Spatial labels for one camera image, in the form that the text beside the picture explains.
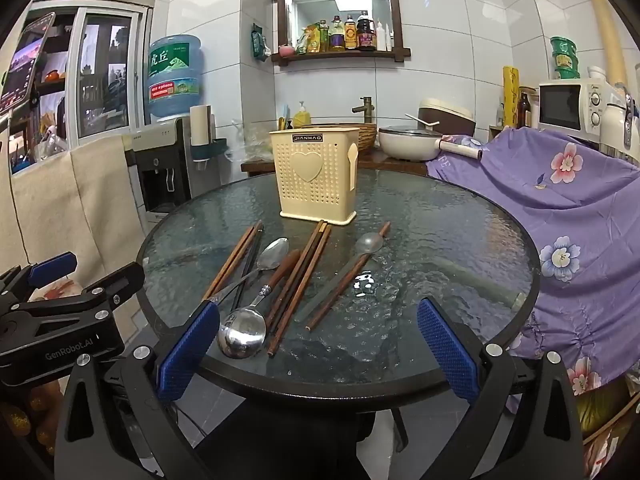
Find wooden-handled steel ladle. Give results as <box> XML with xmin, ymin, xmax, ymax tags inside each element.
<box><xmin>217</xmin><ymin>249</ymin><xmax>302</xmax><ymax>360</ymax></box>

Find ladle with wooden handle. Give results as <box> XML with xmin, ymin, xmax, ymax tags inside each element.
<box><xmin>305</xmin><ymin>221</ymin><xmax>392</xmax><ymax>333</ymax></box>

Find blue water jug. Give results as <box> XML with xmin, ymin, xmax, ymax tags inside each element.
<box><xmin>146</xmin><ymin>34</ymin><xmax>206</xmax><ymax>122</ymax></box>

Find woven pattern basin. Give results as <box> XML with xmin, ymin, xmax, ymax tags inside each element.
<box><xmin>305</xmin><ymin>121</ymin><xmax>379</xmax><ymax>157</ymax></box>

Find white pan with glass lid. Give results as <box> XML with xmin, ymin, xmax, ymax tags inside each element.
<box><xmin>377</xmin><ymin>125</ymin><xmax>485</xmax><ymax>163</ymax></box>

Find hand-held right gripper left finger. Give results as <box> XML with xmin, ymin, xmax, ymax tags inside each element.
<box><xmin>54</xmin><ymin>301</ymin><xmax>221</xmax><ymax>480</ymax></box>

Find white microwave oven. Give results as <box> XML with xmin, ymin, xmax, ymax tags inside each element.
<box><xmin>537</xmin><ymin>80</ymin><xmax>613</xmax><ymax>133</ymax></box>

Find purple floral cloth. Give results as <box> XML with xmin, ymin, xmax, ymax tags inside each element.
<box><xmin>425</xmin><ymin>126</ymin><xmax>640</xmax><ymax>416</ymax></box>

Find amber bottle purple label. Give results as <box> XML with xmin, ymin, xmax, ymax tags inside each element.
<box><xmin>330</xmin><ymin>15</ymin><xmax>347</xmax><ymax>52</ymax></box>

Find wooden framed wall shelf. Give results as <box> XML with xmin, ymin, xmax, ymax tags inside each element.
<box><xmin>270</xmin><ymin>0</ymin><xmax>412</xmax><ymax>67</ymax></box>

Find bronze faucet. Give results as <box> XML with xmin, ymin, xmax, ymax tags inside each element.
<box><xmin>351</xmin><ymin>96</ymin><xmax>373</xmax><ymax>125</ymax></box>

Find wooden washstand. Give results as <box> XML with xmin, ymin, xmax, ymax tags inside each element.
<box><xmin>240</xmin><ymin>147</ymin><xmax>436</xmax><ymax>178</ymax></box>

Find green hanging packet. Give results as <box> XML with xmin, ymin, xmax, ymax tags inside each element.
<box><xmin>250</xmin><ymin>25</ymin><xmax>273</xmax><ymax>61</ymax></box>

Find white paper cup stack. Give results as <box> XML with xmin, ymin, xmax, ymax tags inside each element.
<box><xmin>189</xmin><ymin>104</ymin><xmax>213</xmax><ymax>148</ymax></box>

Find yellow wrap roll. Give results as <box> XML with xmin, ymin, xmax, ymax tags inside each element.
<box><xmin>501</xmin><ymin>66</ymin><xmax>521</xmax><ymax>128</ymax></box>

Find teal cup holder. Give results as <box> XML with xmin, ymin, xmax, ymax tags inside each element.
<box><xmin>187</xmin><ymin>137</ymin><xmax>231</xmax><ymax>171</ymax></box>

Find smartphone on holder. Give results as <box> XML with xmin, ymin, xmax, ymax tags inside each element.
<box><xmin>0</xmin><ymin>11</ymin><xmax>56</xmax><ymax>111</ymax></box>

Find dark sauce bottle red label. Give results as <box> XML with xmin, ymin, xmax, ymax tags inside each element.
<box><xmin>356</xmin><ymin>10</ymin><xmax>377</xmax><ymax>52</ymax></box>

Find cream plastic utensil holder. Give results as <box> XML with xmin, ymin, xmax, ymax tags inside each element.
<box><xmin>268</xmin><ymin>127</ymin><xmax>361</xmax><ymax>223</ymax></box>

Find cream and brown rice cooker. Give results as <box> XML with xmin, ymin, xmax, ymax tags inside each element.
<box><xmin>417</xmin><ymin>98</ymin><xmax>477</xmax><ymax>136</ymax></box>

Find clear plastic bag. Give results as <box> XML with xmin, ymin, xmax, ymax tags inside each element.
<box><xmin>227</xmin><ymin>120</ymin><xmax>273</xmax><ymax>163</ymax></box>

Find white water dispenser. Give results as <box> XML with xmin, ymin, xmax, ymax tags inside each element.
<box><xmin>122</xmin><ymin>116</ymin><xmax>221</xmax><ymax>231</ymax></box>

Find yellow seasoning packets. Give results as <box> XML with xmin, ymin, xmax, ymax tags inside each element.
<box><xmin>295</xmin><ymin>24</ymin><xmax>322</xmax><ymax>55</ymax></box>

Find sliding glass window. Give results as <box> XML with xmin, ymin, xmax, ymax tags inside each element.
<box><xmin>10</xmin><ymin>0</ymin><xmax>153</xmax><ymax>176</ymax></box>

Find steel spoon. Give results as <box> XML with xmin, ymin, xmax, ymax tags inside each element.
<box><xmin>189</xmin><ymin>237</ymin><xmax>291</xmax><ymax>318</ymax></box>

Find beige cloth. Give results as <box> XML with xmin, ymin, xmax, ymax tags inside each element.
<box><xmin>0</xmin><ymin>135</ymin><xmax>148</xmax><ymax>286</ymax></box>

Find translucent grey spoon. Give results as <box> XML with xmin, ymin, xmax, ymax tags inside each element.
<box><xmin>294</xmin><ymin>232</ymin><xmax>385</xmax><ymax>323</ymax></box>

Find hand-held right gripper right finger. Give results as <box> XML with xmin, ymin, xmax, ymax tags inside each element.
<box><xmin>417</xmin><ymin>297</ymin><xmax>586</xmax><ymax>480</ymax></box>

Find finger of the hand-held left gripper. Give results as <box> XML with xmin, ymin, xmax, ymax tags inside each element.
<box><xmin>0</xmin><ymin>252</ymin><xmax>78</xmax><ymax>307</ymax></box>
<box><xmin>14</xmin><ymin>261</ymin><xmax>147</xmax><ymax>315</ymax></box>

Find brown glass bottle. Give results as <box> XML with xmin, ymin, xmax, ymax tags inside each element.
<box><xmin>517</xmin><ymin>87</ymin><xmax>532</xmax><ymax>128</ymax></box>

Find brown wooden chopstick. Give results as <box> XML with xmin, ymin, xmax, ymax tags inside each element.
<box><xmin>210</xmin><ymin>220</ymin><xmax>264</xmax><ymax>303</ymax></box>
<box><xmin>274</xmin><ymin>223</ymin><xmax>330</xmax><ymax>338</ymax></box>
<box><xmin>201</xmin><ymin>226</ymin><xmax>256</xmax><ymax>303</ymax></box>
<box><xmin>264</xmin><ymin>220</ymin><xmax>323</xmax><ymax>328</ymax></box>
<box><xmin>268</xmin><ymin>225</ymin><xmax>334</xmax><ymax>359</ymax></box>

